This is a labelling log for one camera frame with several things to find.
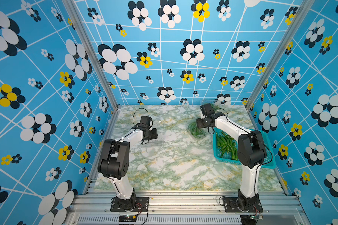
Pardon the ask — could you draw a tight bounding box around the green pepper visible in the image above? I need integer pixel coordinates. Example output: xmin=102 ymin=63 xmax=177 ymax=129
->
xmin=216 ymin=134 xmax=234 ymax=155
xmin=229 ymin=141 xmax=238 ymax=160

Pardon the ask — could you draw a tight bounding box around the teal plastic basket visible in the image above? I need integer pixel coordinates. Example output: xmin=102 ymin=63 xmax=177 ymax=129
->
xmin=213 ymin=128 xmax=276 ymax=169

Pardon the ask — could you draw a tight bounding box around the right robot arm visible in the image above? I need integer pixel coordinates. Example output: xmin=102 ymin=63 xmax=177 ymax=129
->
xmin=196 ymin=104 xmax=267 ymax=212

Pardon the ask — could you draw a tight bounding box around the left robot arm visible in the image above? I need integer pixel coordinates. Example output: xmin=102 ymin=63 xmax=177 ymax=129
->
xmin=97 ymin=116 xmax=158 ymax=211

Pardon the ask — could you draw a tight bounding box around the left circuit board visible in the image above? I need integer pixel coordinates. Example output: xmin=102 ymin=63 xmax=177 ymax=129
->
xmin=118 ymin=215 xmax=138 ymax=224

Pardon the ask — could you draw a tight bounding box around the circuit board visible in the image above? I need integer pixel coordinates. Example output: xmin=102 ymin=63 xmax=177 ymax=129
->
xmin=240 ymin=215 xmax=263 ymax=225
xmin=118 ymin=215 xmax=138 ymax=224

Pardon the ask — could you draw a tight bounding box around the right circuit board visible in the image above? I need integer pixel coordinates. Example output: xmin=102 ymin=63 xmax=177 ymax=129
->
xmin=240 ymin=215 xmax=263 ymax=225

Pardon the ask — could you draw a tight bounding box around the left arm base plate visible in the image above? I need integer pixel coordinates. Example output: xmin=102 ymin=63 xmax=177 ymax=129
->
xmin=110 ymin=197 xmax=149 ymax=212

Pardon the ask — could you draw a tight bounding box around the aluminium front rail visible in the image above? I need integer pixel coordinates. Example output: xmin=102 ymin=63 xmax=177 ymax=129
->
xmin=65 ymin=190 xmax=310 ymax=225

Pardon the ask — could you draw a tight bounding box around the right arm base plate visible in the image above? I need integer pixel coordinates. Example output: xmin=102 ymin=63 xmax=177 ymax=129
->
xmin=220 ymin=197 xmax=263 ymax=213

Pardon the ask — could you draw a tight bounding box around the left frame post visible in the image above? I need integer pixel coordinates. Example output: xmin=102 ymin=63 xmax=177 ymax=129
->
xmin=63 ymin=0 xmax=118 ymax=111

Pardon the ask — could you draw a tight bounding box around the frame post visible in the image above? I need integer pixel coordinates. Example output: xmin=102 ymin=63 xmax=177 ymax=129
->
xmin=63 ymin=0 xmax=118 ymax=111
xmin=246 ymin=0 xmax=315 ymax=112

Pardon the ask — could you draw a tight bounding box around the right frame post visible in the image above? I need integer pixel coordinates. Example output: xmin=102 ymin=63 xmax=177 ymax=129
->
xmin=246 ymin=0 xmax=315 ymax=112

